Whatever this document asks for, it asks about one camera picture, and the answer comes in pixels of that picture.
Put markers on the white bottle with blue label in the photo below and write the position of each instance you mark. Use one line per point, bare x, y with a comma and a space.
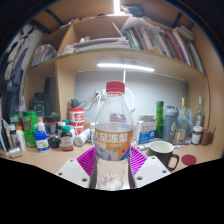
42, 142

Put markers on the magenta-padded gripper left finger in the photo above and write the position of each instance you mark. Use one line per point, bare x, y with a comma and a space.
71, 171

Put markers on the white light bar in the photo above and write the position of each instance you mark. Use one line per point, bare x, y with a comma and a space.
126, 67

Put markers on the red and white canister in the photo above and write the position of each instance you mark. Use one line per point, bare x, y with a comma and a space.
76, 120

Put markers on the dark hanging clothes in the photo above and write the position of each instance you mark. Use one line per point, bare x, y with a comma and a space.
16, 66

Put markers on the black jar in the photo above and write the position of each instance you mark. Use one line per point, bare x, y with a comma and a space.
51, 126

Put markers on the black mug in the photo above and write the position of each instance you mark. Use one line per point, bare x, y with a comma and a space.
160, 156

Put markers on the blue and white carton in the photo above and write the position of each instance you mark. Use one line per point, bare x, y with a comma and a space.
146, 131

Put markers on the green plastic jar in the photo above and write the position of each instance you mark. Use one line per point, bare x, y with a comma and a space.
29, 128

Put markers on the brown mug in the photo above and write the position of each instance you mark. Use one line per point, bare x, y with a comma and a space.
206, 137

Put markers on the dark bottle with green cap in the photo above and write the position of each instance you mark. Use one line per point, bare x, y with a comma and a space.
66, 140

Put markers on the clear red-capped drink bottle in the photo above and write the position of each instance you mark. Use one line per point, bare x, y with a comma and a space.
111, 140

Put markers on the wooden shelf unit with books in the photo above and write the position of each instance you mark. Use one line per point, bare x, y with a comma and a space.
100, 58

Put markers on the green glass bottle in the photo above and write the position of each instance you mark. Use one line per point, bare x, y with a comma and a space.
160, 120

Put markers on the black pouch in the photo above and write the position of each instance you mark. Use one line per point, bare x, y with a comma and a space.
43, 103

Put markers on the white tube bottle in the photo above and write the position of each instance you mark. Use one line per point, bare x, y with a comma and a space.
81, 137

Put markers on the silver cylinder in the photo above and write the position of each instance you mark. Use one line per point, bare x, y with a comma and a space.
14, 152

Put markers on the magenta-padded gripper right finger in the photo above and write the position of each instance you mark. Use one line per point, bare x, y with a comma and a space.
150, 170

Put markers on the white bottle with orange cap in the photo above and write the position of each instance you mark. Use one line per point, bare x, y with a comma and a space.
21, 140

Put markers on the white wall socket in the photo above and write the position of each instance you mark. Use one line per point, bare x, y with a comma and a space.
100, 94

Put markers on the yellow-capped glass bottle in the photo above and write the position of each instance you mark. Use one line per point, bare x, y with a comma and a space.
183, 123

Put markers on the long ceiling light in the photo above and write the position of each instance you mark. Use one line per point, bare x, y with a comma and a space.
117, 6

